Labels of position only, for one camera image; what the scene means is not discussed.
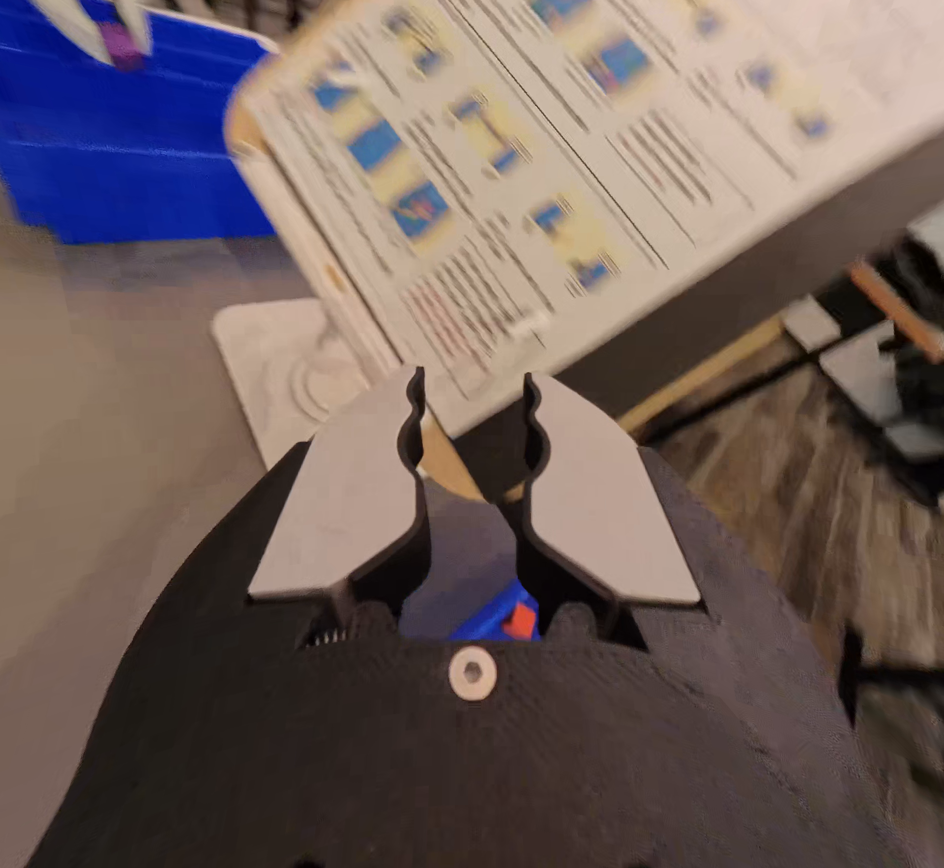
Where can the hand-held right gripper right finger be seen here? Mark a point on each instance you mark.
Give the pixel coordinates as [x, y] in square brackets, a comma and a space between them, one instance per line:
[605, 507]

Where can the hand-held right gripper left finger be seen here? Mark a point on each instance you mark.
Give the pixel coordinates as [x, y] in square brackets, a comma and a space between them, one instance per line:
[339, 492]

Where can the purple wooden cube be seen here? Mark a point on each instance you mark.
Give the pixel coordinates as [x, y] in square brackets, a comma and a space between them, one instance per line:
[122, 48]

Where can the red wooden cube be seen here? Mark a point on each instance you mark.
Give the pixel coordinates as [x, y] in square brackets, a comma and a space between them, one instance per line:
[522, 622]

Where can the blue plastic bin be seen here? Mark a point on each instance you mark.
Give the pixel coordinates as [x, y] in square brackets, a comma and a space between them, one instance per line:
[479, 621]
[110, 145]

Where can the wooden display board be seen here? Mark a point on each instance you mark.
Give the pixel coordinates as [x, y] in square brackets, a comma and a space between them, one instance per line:
[450, 466]

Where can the wooden slat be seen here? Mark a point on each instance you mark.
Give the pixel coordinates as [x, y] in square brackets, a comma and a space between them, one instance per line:
[700, 374]

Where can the printed instruction sheet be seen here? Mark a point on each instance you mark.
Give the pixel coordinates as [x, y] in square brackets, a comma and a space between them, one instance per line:
[700, 72]
[442, 219]

